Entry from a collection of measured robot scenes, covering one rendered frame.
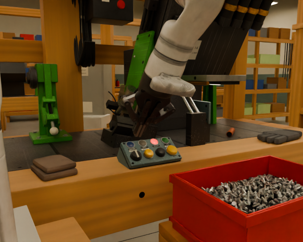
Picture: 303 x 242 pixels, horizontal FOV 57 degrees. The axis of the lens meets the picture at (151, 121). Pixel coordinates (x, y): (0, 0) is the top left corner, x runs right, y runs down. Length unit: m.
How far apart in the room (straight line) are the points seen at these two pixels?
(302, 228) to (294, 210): 0.05
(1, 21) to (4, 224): 10.76
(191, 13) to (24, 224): 0.43
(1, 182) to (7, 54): 0.97
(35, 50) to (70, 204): 0.80
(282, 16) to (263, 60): 5.57
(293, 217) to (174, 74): 0.33
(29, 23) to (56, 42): 9.85
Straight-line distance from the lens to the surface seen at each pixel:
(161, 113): 0.63
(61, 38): 1.23
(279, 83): 7.55
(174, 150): 0.75
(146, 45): 0.95
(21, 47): 1.29
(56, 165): 0.66
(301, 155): 1.13
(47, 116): 1.01
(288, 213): 0.53
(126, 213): 0.72
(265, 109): 7.26
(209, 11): 0.51
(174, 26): 0.52
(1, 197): 0.36
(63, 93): 1.22
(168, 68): 0.54
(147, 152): 0.71
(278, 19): 12.57
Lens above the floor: 1.12
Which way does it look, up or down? 9 degrees down
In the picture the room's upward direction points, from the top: straight up
